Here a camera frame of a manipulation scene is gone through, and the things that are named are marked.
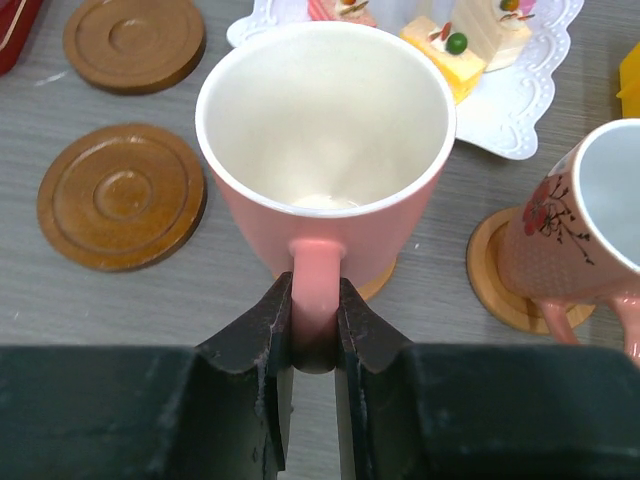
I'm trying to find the yellow cake slice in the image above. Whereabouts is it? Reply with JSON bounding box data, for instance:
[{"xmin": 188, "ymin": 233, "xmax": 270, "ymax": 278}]
[{"xmin": 400, "ymin": 16, "xmax": 486, "ymax": 104}]

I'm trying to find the dark brown wooden saucer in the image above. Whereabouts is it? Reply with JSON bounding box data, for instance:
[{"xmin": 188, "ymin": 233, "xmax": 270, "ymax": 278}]
[{"xmin": 37, "ymin": 124, "xmax": 207, "ymax": 272}]

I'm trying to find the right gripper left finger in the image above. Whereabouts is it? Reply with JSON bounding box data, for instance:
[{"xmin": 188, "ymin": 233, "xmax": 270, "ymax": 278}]
[{"xmin": 1, "ymin": 273, "xmax": 293, "ymax": 479}]

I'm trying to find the cream cake slice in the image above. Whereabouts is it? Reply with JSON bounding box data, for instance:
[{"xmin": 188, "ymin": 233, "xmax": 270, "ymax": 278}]
[{"xmin": 451, "ymin": 0, "xmax": 535, "ymax": 73}]

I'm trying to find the yellow fruit bin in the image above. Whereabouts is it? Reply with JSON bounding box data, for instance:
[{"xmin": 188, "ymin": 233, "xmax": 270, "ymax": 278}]
[{"xmin": 616, "ymin": 43, "xmax": 640, "ymax": 118}]

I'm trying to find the light wooden coaster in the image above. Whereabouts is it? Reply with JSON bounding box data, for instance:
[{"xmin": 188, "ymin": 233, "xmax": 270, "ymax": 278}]
[
  {"xmin": 290, "ymin": 255, "xmax": 396, "ymax": 306},
  {"xmin": 467, "ymin": 202, "xmax": 604, "ymax": 344}
]

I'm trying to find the pink mug white inside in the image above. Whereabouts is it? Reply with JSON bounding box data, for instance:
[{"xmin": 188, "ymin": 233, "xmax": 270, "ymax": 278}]
[{"xmin": 498, "ymin": 118, "xmax": 639, "ymax": 361}]

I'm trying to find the red dessert tray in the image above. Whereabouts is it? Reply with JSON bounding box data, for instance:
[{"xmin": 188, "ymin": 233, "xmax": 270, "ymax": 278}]
[{"xmin": 0, "ymin": 0, "xmax": 43, "ymax": 75}]

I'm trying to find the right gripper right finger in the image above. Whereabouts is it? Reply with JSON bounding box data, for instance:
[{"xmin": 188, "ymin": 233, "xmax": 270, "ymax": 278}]
[{"xmin": 335, "ymin": 280, "xmax": 639, "ymax": 479}]

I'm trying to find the white three-tier stand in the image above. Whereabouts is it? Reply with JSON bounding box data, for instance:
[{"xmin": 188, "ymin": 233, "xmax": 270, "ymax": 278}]
[{"xmin": 226, "ymin": 0, "xmax": 584, "ymax": 160}]

